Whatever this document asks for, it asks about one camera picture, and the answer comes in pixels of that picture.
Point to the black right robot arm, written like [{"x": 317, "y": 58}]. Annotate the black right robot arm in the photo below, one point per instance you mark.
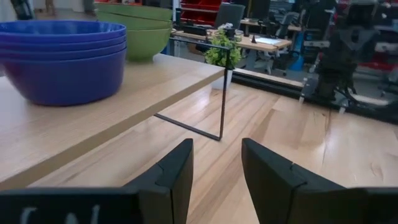
[{"x": 348, "y": 62}]

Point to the grey office chair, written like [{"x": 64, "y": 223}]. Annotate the grey office chair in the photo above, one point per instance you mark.
[{"x": 228, "y": 14}]

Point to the red storage rack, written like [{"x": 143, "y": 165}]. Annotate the red storage rack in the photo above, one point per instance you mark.
[{"x": 199, "y": 11}]

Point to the wooden office desk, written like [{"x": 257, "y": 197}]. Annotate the wooden office desk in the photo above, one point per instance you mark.
[{"x": 248, "y": 43}]

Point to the wooden shelf with black legs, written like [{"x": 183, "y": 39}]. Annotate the wooden shelf with black legs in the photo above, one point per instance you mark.
[{"x": 93, "y": 124}]

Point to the green plant in white pot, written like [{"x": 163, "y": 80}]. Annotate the green plant in white pot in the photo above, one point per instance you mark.
[{"x": 217, "y": 54}]

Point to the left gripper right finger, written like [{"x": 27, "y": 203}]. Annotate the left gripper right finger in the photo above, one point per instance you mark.
[{"x": 295, "y": 199}]

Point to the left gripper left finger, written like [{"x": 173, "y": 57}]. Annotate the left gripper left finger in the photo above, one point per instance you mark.
[{"x": 124, "y": 205}]

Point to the blue bin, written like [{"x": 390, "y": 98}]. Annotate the blue bin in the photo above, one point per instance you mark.
[{"x": 298, "y": 59}]

